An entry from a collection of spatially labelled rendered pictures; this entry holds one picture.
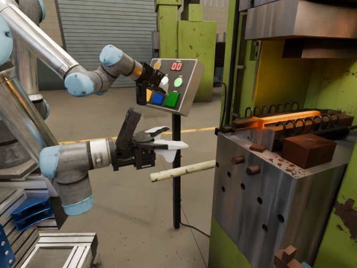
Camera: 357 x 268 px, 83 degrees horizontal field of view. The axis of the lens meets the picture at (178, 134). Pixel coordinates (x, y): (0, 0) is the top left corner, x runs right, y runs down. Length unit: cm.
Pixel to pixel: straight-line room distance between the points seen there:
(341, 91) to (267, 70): 34
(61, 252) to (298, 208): 120
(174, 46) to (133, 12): 347
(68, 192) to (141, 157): 19
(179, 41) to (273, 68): 453
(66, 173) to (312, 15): 76
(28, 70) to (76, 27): 765
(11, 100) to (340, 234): 100
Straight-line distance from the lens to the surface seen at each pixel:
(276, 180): 68
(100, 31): 856
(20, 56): 103
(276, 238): 78
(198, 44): 554
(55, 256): 144
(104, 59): 80
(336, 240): 91
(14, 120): 63
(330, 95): 118
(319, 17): 76
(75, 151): 54
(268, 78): 102
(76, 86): 72
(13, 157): 102
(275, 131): 73
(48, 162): 55
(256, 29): 79
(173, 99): 104
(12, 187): 106
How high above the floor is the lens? 122
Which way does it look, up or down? 21 degrees down
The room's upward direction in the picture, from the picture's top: straight up
